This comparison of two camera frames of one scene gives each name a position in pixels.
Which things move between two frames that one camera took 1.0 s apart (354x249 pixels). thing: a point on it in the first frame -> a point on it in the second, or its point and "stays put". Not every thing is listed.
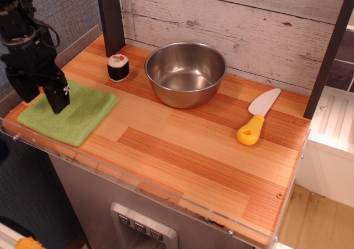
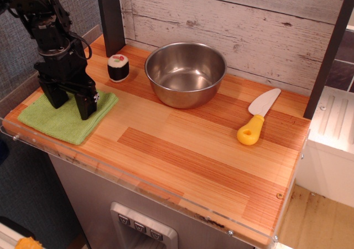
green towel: [87, 108] stays put
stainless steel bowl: [185, 75] stays put
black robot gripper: [37, 61] -> [69, 70]
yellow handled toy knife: [249, 134] stays put
